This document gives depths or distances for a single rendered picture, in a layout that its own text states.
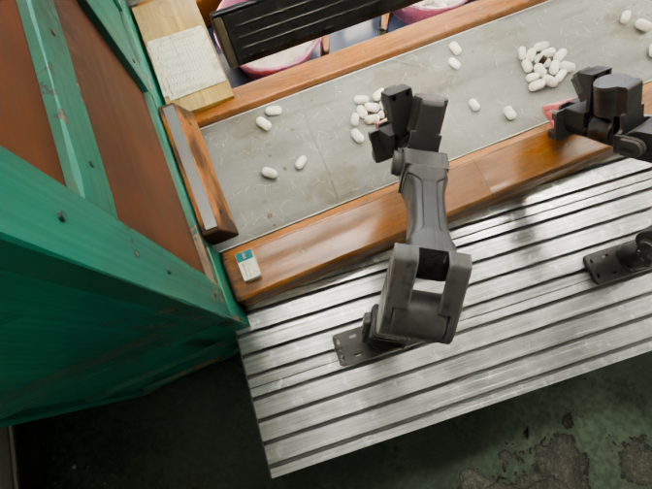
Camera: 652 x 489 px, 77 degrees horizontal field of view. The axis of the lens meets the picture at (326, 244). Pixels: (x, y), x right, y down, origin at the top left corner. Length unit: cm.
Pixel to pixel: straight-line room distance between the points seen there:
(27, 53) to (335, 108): 68
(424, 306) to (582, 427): 137
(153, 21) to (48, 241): 93
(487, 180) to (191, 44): 75
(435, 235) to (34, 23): 47
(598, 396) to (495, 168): 112
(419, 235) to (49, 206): 38
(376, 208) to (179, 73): 55
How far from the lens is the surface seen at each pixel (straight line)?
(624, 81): 93
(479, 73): 113
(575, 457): 184
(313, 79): 103
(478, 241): 103
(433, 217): 55
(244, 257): 84
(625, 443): 192
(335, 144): 96
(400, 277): 49
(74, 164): 42
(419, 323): 52
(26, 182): 33
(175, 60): 110
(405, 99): 75
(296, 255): 85
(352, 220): 87
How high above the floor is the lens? 158
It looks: 75 degrees down
